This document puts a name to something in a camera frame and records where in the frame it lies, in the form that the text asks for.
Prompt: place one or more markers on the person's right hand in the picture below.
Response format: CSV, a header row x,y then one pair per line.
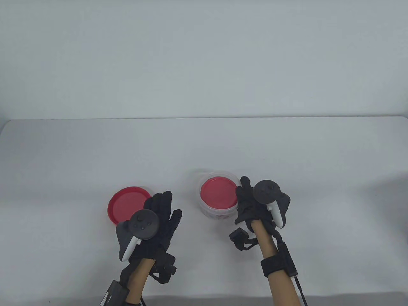
x,y
247,204

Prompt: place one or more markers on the person's left hand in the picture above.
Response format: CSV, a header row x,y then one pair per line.
x,y
162,216

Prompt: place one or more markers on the large clear food storage container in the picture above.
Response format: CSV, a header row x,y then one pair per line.
x,y
220,215

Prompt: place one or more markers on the medium red container lid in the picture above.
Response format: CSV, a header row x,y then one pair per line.
x,y
218,193

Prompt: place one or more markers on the large red container lid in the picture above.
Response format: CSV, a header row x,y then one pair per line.
x,y
126,204

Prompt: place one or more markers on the black and white controller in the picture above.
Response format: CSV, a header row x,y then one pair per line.
x,y
267,191
143,224

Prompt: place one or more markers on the black wrist pack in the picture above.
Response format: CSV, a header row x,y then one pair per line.
x,y
111,295
287,258

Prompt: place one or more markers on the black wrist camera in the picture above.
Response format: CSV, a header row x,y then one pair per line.
x,y
165,271
239,237

